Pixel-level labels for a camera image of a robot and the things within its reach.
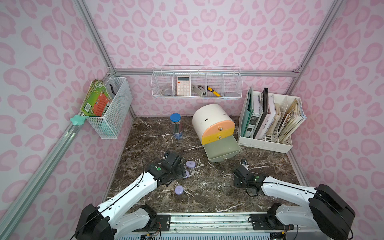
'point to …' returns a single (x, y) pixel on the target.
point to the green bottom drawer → (218, 152)
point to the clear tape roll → (166, 91)
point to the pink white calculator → (183, 86)
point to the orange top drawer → (218, 127)
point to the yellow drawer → (207, 139)
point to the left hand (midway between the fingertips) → (179, 170)
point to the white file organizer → (268, 122)
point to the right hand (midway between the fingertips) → (237, 179)
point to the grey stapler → (199, 89)
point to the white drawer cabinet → (213, 122)
